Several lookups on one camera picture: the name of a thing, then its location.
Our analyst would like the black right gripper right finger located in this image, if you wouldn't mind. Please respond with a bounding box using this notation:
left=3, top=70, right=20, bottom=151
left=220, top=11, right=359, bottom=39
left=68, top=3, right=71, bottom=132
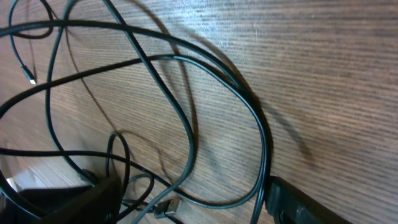
left=266, top=176, right=351, bottom=224

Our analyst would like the black thin cable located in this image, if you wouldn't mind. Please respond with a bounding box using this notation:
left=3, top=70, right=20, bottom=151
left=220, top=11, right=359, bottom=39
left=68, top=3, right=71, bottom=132
left=0, top=0, right=273, bottom=224

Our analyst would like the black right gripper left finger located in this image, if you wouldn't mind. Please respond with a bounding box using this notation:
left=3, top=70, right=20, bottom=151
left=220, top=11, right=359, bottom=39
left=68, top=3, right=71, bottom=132
left=1, top=177, right=122, bottom=224

